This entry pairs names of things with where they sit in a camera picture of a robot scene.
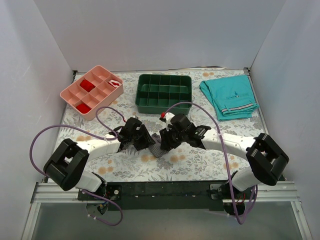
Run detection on grey striped underwear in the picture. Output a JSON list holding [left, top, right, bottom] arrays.
[[148, 133, 167, 159]]

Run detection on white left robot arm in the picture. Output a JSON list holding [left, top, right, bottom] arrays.
[[43, 117, 155, 200]]

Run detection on floral table cloth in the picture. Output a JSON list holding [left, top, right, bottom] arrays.
[[57, 68, 249, 182]]

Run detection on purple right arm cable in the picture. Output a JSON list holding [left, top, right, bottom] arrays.
[[159, 101, 259, 225]]

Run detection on red rolled cloth upper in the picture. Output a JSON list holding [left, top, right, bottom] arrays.
[[79, 79, 95, 92]]

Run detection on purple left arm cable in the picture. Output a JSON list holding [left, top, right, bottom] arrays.
[[29, 106, 124, 227]]

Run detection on teal shorts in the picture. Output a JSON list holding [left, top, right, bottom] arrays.
[[199, 75, 259, 121]]

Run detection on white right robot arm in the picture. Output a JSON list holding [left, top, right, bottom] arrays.
[[159, 112, 290, 199]]

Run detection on green divided storage box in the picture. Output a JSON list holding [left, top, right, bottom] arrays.
[[135, 74, 193, 115]]

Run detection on pink divided storage box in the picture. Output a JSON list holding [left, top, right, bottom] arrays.
[[60, 65, 124, 121]]

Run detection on red rolled cloth lower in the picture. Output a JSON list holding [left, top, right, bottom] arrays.
[[76, 103, 91, 114]]

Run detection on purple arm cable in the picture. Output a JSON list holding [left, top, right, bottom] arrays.
[[159, 101, 259, 225], [29, 106, 124, 227]]

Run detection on red white rolled cloth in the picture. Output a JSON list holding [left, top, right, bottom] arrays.
[[107, 79, 123, 89]]

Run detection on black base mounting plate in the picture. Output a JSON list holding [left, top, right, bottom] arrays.
[[77, 180, 252, 215]]

